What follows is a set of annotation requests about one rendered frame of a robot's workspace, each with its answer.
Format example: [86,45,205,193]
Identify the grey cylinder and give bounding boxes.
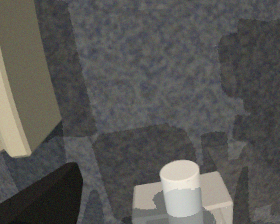
[160,160,204,224]

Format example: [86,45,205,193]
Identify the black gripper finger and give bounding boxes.
[0,161,83,224]

